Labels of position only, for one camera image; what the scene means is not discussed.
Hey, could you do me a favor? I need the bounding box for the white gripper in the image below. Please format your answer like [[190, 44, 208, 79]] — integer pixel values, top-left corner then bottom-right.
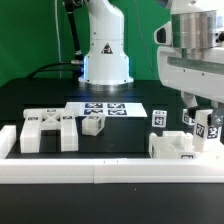
[[153, 23, 224, 129]]

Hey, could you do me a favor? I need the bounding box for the white chair seat part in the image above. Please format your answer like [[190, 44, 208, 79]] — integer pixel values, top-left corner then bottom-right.
[[149, 131, 200, 159]]

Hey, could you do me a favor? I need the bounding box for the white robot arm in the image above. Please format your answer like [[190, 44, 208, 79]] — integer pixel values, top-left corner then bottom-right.
[[64, 0, 224, 127]]

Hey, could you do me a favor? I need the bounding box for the white chair back part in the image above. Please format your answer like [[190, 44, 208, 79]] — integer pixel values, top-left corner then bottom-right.
[[20, 108, 78, 153]]

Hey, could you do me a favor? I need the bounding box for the white tagged cube far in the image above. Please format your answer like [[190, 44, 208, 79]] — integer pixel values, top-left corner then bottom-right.
[[182, 109, 195, 126]]

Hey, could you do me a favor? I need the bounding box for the white tagged cube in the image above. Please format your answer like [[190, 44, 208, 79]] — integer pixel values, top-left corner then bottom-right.
[[152, 110, 167, 128], [182, 109, 195, 126]]

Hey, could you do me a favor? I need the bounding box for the white tagged cube near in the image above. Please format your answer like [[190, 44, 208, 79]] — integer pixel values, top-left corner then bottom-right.
[[152, 110, 167, 128]]

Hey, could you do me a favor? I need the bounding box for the white marker sheet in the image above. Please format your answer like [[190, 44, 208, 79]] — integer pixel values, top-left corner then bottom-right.
[[65, 102, 147, 117]]

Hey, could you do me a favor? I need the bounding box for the white U-shaped fence frame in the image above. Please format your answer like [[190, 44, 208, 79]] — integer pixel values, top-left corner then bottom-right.
[[0, 125, 224, 184]]

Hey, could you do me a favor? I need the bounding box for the black cable on table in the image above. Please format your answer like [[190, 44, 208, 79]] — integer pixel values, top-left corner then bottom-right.
[[26, 61, 84, 80]]

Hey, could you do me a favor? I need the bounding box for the white hanging cable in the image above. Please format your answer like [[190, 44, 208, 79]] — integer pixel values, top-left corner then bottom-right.
[[54, 0, 63, 79]]

